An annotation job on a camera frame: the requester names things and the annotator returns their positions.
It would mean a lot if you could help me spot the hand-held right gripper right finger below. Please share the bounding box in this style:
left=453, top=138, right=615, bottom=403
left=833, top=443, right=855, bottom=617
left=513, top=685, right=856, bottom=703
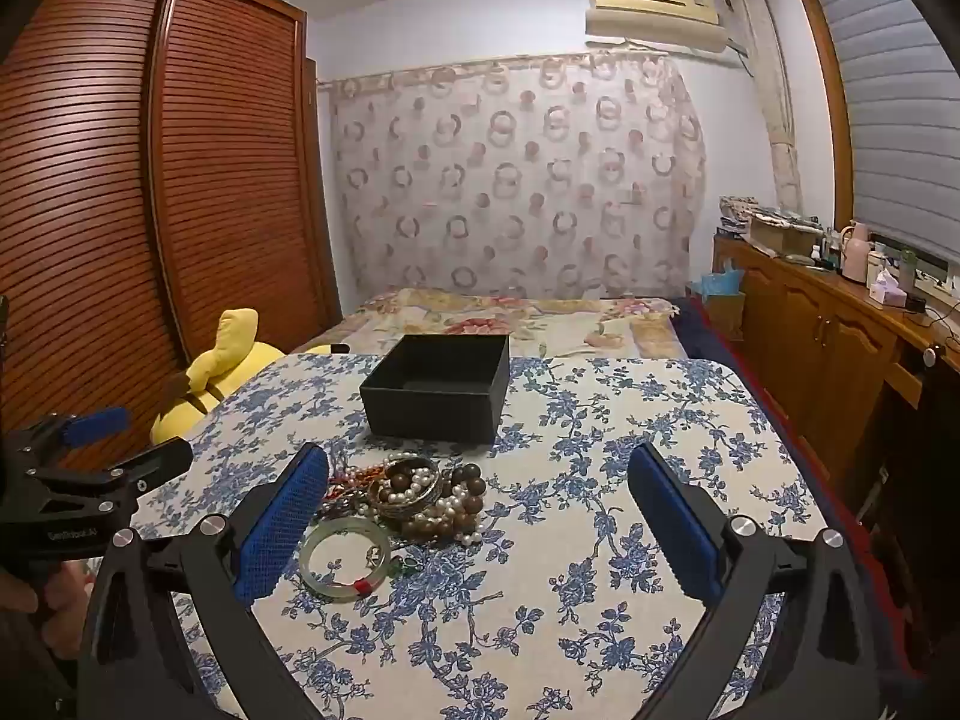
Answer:
left=626, top=442, right=912, bottom=720

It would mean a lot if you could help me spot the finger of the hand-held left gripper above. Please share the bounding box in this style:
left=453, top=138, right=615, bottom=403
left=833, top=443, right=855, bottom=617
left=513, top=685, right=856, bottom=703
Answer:
left=4, top=406, right=130, bottom=477
left=26, top=438, right=194, bottom=515

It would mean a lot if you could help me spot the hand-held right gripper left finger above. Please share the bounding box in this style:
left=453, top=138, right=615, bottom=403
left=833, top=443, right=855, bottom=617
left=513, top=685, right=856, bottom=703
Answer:
left=79, top=442, right=331, bottom=720

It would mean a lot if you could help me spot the jade bangle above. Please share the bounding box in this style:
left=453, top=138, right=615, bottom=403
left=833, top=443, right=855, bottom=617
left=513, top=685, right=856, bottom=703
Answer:
left=300, top=519, right=392, bottom=601

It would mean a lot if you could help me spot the orange bead bracelet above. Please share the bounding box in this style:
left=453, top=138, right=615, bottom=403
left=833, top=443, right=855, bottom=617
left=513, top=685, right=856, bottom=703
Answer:
left=321, top=463, right=385, bottom=505

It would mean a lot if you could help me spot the brown wooden bead bracelet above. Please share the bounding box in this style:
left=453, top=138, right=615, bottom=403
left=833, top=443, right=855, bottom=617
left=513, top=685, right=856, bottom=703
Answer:
left=379, top=463, right=490, bottom=539

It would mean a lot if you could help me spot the black jewelry box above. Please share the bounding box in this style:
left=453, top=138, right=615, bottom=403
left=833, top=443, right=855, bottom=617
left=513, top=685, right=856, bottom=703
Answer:
left=358, top=334, right=512, bottom=442

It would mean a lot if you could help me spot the person's left hand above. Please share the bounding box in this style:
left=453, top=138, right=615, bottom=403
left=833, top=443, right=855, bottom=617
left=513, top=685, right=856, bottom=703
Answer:
left=0, top=561, right=92, bottom=653

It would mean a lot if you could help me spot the yellow plush toy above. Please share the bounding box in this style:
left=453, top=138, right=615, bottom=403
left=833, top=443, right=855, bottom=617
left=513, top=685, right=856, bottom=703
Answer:
left=150, top=307, right=350, bottom=445

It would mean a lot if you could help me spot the blue floral tablecloth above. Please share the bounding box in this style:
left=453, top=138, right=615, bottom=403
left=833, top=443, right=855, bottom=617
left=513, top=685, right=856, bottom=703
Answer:
left=131, top=352, right=871, bottom=720

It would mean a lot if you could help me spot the wooden louvred wardrobe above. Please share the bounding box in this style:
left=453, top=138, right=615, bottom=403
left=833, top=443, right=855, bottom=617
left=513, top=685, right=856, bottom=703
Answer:
left=0, top=0, right=342, bottom=481

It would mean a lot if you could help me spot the floral bedspread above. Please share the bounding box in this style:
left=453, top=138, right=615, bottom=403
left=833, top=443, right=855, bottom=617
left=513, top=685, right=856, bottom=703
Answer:
left=289, top=286, right=687, bottom=361

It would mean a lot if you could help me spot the wooden sideboard cabinet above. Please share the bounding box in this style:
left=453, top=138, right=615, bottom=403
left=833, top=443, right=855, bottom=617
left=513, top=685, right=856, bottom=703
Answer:
left=712, top=236, right=960, bottom=481

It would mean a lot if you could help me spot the cardboard box with blue bag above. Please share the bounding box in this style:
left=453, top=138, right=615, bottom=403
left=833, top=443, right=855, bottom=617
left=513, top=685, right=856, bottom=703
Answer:
left=686, top=262, right=747, bottom=338

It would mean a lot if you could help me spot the pink tissue box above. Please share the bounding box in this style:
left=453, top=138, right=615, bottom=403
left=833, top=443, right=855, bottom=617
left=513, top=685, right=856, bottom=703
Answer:
left=866, top=270, right=908, bottom=308

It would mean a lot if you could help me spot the floral fabric pile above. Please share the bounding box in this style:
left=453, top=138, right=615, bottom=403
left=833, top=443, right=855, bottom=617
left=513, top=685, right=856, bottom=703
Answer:
left=716, top=195, right=755, bottom=241

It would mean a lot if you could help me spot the pink thermos jug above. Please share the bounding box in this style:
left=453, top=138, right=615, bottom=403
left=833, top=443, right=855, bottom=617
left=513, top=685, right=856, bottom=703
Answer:
left=840, top=221, right=875, bottom=284

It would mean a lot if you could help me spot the circle print curtain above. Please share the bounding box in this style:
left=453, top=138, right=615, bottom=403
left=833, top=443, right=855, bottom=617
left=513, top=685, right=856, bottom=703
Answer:
left=326, top=52, right=707, bottom=302

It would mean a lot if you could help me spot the cream window curtain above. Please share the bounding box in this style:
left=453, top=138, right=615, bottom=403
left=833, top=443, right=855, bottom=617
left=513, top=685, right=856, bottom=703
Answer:
left=727, top=0, right=800, bottom=215

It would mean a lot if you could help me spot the grey window blind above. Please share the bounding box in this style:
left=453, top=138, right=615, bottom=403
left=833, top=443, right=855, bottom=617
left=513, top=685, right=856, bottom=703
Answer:
left=814, top=0, right=960, bottom=265

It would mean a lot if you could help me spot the cream air conditioner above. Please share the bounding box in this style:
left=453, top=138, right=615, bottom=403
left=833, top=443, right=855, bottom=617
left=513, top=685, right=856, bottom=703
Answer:
left=585, top=0, right=732, bottom=53

